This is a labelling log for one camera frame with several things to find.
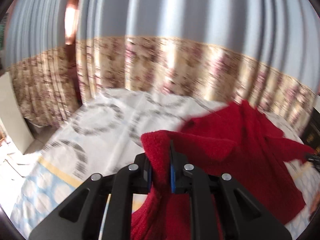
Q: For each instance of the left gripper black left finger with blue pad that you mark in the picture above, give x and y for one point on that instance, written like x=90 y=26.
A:
x=100 y=208

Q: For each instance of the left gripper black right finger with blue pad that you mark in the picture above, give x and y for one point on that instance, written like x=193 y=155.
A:
x=220 y=207

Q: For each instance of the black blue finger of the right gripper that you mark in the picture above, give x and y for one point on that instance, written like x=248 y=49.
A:
x=314 y=159

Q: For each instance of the red knitted sweater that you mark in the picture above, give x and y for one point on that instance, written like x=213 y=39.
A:
x=238 y=140

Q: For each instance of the white bedsheet grey circle pattern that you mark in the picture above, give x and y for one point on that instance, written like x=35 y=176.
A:
x=102 y=136

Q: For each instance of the white cabinet side panel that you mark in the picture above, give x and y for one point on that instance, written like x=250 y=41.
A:
x=11 y=117

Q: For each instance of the blue floral curtain right panel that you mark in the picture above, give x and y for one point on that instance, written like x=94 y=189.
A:
x=262 y=51

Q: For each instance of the blue floral curtain panel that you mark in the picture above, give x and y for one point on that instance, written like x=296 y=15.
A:
x=262 y=51
x=36 y=58

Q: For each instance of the blue floral curtain left panel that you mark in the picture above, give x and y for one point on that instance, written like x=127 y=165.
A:
x=36 y=58

